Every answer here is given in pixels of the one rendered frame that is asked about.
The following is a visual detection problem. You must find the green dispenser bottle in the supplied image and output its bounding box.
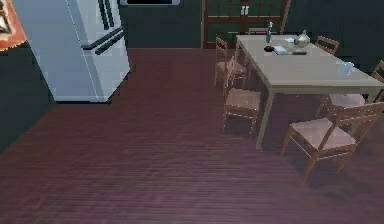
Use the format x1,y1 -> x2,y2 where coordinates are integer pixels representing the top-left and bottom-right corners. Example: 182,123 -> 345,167
265,21 -> 274,45

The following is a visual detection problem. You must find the light wooden chair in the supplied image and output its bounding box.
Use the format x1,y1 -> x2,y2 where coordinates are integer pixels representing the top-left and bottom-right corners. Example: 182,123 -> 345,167
214,36 -> 249,90
315,59 -> 384,118
247,27 -> 270,36
280,101 -> 384,183
314,35 -> 340,56
222,56 -> 262,139

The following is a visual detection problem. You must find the brown wooden shelf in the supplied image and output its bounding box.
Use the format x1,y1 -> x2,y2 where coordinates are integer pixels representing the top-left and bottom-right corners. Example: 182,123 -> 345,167
200,0 -> 292,50

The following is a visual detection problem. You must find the pale book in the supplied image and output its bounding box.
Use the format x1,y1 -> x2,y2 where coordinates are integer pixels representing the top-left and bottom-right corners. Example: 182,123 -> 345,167
272,45 -> 290,56

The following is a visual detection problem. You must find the beige dining table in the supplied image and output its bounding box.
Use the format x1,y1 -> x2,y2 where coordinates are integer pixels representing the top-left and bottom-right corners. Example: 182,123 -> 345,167
235,33 -> 384,151

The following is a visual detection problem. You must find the white fridge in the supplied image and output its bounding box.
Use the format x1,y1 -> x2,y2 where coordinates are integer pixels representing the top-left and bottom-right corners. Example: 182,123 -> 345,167
11,0 -> 131,104

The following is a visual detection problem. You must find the clear glass cup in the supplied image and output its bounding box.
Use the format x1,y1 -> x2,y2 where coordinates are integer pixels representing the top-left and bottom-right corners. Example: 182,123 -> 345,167
338,61 -> 355,78

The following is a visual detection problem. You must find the black fridge handle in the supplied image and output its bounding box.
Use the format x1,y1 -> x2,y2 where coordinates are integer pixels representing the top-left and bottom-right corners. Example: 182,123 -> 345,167
97,0 -> 110,31
104,0 -> 116,28
81,26 -> 124,51
94,31 -> 126,56

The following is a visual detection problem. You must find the orange framed wall picture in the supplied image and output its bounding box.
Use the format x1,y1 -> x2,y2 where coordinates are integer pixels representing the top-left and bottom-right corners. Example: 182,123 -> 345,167
0,0 -> 28,52

